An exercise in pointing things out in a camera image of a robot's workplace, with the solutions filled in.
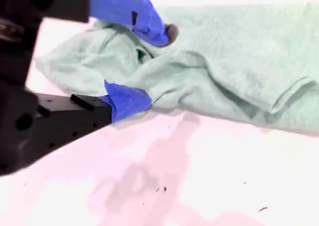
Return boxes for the pale green T-shirt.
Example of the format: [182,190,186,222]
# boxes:
[34,1,319,137]

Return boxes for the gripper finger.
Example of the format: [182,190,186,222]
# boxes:
[42,0,180,48]
[37,79,153,160]

